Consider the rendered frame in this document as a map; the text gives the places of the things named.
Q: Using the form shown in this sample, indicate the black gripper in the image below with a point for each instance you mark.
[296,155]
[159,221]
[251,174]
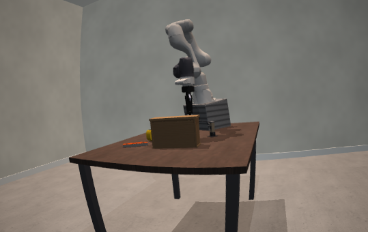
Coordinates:
[188,98]

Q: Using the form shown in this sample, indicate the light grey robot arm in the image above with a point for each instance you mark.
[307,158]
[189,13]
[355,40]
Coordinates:
[188,69]

